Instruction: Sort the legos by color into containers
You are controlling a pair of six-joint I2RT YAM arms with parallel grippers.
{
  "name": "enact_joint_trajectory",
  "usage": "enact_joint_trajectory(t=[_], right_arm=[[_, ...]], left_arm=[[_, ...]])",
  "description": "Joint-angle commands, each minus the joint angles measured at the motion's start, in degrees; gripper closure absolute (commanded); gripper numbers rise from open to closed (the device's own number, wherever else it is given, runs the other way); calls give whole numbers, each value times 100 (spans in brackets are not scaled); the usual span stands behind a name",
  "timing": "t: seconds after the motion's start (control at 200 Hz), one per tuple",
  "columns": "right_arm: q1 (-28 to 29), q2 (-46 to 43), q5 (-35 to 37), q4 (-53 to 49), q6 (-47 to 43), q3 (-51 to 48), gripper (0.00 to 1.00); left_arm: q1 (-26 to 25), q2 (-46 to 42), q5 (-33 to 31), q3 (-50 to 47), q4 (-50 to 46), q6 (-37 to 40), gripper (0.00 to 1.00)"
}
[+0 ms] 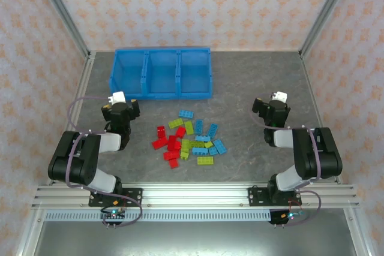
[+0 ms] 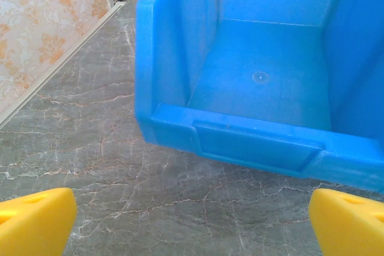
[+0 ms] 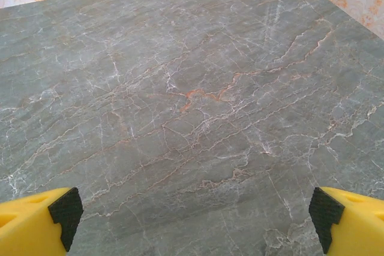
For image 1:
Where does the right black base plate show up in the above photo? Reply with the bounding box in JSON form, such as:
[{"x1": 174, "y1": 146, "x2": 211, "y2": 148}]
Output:
[{"x1": 248, "y1": 186, "x2": 302, "y2": 207}]

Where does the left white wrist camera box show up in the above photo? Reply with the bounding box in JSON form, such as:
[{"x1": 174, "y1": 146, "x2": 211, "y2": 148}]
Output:
[{"x1": 107, "y1": 91, "x2": 127, "y2": 104}]

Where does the right small circuit board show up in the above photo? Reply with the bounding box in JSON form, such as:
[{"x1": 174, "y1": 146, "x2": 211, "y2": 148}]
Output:
[{"x1": 281, "y1": 210, "x2": 304, "y2": 219}]

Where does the aluminium side rail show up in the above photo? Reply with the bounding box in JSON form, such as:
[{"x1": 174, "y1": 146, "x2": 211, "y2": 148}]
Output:
[
  {"x1": 299, "y1": 53, "x2": 344, "y2": 185},
  {"x1": 47, "y1": 52, "x2": 97, "y2": 185}
]

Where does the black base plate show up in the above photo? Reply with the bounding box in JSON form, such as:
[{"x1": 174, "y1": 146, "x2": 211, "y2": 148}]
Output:
[
  {"x1": 248, "y1": 186, "x2": 302, "y2": 207},
  {"x1": 88, "y1": 188, "x2": 143, "y2": 207}
]

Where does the aluminium corner strut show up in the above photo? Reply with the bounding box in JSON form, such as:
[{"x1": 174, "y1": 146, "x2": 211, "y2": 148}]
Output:
[
  {"x1": 343, "y1": 207, "x2": 376, "y2": 256},
  {"x1": 14, "y1": 207, "x2": 46, "y2": 256}
]

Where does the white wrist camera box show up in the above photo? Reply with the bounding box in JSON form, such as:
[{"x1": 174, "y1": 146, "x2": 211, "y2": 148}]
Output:
[
  {"x1": 271, "y1": 90, "x2": 288, "y2": 104},
  {"x1": 107, "y1": 91, "x2": 127, "y2": 104}
]

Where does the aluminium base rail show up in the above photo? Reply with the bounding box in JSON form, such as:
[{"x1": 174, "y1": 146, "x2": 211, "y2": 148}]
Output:
[{"x1": 31, "y1": 183, "x2": 359, "y2": 209}]

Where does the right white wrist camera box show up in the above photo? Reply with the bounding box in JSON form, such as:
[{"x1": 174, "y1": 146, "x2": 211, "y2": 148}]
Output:
[{"x1": 271, "y1": 90, "x2": 288, "y2": 104}]

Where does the left small circuit board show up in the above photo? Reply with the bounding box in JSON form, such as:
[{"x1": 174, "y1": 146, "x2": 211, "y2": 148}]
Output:
[{"x1": 100, "y1": 209, "x2": 127, "y2": 219}]

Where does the grey slotted cable duct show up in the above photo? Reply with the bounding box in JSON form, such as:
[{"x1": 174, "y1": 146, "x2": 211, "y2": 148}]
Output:
[{"x1": 44, "y1": 210, "x2": 272, "y2": 222}]

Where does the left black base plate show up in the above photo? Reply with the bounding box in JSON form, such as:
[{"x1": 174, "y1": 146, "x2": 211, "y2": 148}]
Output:
[{"x1": 88, "y1": 188, "x2": 143, "y2": 207}]

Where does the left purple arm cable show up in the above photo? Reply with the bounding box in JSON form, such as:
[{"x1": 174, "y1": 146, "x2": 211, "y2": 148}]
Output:
[{"x1": 64, "y1": 96, "x2": 143, "y2": 230}]

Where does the small circuit board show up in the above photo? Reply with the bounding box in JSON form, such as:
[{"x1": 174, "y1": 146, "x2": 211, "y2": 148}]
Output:
[
  {"x1": 281, "y1": 210, "x2": 304, "y2": 219},
  {"x1": 100, "y1": 209, "x2": 127, "y2": 219}
]

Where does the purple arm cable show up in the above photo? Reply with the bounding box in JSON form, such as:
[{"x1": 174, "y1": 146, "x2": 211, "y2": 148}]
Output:
[
  {"x1": 249, "y1": 92, "x2": 323, "y2": 227},
  {"x1": 64, "y1": 96, "x2": 143, "y2": 230}
]

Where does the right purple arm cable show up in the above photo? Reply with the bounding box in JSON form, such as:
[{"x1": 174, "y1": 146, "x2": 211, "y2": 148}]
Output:
[{"x1": 249, "y1": 92, "x2": 323, "y2": 227}]

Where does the grey metal panel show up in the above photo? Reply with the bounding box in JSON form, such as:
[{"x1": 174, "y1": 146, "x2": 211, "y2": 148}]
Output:
[{"x1": 32, "y1": 221, "x2": 358, "y2": 256}]

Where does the aluminium frame post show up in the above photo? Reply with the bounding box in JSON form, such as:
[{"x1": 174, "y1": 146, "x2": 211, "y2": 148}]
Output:
[
  {"x1": 31, "y1": 0, "x2": 91, "y2": 59},
  {"x1": 299, "y1": 0, "x2": 358, "y2": 59}
]

